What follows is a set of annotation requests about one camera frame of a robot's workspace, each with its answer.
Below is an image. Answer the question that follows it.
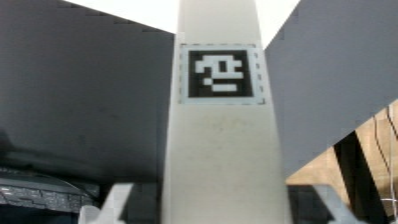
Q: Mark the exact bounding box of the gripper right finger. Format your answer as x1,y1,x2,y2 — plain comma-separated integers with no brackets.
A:
315,185,363,224

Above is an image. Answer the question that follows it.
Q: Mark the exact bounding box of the white desk leg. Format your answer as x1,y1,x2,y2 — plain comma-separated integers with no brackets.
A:
161,0,294,224

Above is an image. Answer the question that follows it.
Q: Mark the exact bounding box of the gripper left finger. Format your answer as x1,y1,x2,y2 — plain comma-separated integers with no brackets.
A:
79,183,134,224

